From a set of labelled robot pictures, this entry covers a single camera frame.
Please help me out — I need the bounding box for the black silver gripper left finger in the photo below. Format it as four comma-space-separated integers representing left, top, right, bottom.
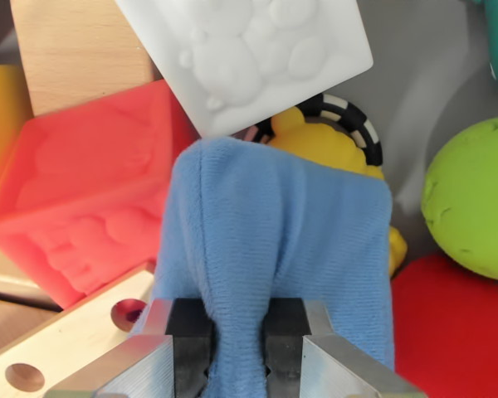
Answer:
45, 297, 215, 398

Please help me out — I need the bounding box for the black silver gripper right finger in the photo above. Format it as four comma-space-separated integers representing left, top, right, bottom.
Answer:
261, 297, 427, 398

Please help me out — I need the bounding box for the blue cloth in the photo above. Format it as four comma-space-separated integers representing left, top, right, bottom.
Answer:
130, 136, 396, 398

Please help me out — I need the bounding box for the wooden strip with holes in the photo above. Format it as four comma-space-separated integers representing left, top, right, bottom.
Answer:
0, 265, 159, 398

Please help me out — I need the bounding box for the red plush block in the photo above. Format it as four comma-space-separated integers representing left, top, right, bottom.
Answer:
392, 253, 498, 398

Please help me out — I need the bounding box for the brown wood block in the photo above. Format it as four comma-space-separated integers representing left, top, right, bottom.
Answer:
0, 296, 59, 362

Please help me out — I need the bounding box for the red embossed rubber cube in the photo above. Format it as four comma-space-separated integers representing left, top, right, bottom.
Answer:
0, 79, 198, 310

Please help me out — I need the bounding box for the yellow rubber animal toy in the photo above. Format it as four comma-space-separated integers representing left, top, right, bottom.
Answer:
267, 106, 408, 278

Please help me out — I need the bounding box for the lime green foam ball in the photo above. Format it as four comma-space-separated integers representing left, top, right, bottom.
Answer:
421, 115, 498, 283

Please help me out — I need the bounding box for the white embossed rubber cube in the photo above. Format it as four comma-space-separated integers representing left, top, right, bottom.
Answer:
115, 0, 374, 138

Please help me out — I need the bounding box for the black and white checkered ring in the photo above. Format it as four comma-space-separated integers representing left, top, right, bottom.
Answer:
232, 93, 383, 175

